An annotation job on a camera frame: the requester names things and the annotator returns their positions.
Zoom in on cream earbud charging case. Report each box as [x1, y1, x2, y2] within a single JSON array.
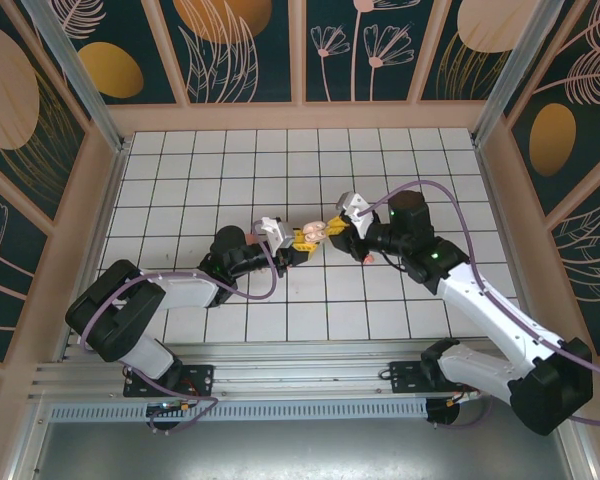
[[302, 221, 328, 244]]

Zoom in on small electronics board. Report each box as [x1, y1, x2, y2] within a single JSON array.
[[146, 399, 196, 419]]

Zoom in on grey metal base sheet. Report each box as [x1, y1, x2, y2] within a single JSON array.
[[27, 418, 579, 480]]

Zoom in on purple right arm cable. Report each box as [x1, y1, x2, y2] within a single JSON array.
[[359, 180, 600, 432]]

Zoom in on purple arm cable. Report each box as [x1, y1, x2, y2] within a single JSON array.
[[81, 225, 284, 437], [359, 180, 600, 432]]

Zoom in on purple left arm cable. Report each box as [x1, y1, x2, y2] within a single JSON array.
[[81, 225, 284, 437]]

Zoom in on aluminium mounting rail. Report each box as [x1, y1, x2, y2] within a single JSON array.
[[29, 342, 566, 402]]

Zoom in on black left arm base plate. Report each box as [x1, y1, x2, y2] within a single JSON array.
[[123, 364, 216, 399]]

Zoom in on slotted grey cable duct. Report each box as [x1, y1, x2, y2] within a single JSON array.
[[49, 398, 430, 422]]

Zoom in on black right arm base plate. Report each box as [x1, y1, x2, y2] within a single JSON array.
[[388, 360, 431, 396]]

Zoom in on aluminium corner post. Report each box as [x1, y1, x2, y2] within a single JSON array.
[[471, 0, 566, 149], [20, 0, 131, 154]]

